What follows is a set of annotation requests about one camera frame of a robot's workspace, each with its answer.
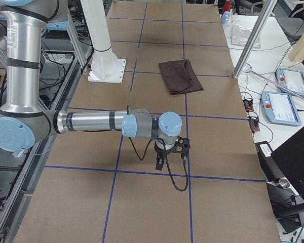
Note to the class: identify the black monitor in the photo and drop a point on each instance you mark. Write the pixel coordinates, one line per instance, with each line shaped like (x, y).
(289, 157)

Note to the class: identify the aluminium frame rail structure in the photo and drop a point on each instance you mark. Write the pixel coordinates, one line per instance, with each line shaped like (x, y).
(20, 172)

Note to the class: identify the black box with white label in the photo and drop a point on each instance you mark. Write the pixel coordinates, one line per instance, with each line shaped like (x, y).
(269, 167)

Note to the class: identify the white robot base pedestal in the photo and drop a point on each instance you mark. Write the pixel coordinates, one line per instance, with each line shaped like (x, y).
(106, 67)

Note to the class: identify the silver foil bag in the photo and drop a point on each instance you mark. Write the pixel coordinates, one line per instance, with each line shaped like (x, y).
(240, 35)

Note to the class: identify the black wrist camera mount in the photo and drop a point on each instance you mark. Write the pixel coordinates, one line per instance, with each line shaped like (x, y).
(182, 146)

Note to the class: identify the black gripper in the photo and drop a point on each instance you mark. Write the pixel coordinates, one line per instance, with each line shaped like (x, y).
(161, 152)

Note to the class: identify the dark brown t-shirt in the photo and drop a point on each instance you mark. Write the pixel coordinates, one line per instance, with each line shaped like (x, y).
(179, 77)

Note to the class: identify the teach pendant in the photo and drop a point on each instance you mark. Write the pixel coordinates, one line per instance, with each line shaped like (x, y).
(291, 79)
(280, 109)

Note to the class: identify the black camera tripod mount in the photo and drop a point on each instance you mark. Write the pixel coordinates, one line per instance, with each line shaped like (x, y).
(288, 208)

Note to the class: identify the upper teach pendant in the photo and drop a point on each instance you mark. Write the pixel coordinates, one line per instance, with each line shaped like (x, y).
(291, 79)

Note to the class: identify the grey office chair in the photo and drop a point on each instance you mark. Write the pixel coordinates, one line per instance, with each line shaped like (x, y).
(293, 26)

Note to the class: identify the aluminium frame post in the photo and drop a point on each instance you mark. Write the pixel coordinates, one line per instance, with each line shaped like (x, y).
(256, 31)

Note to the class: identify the lower teach pendant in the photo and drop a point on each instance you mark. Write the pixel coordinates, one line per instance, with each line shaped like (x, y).
(280, 109)

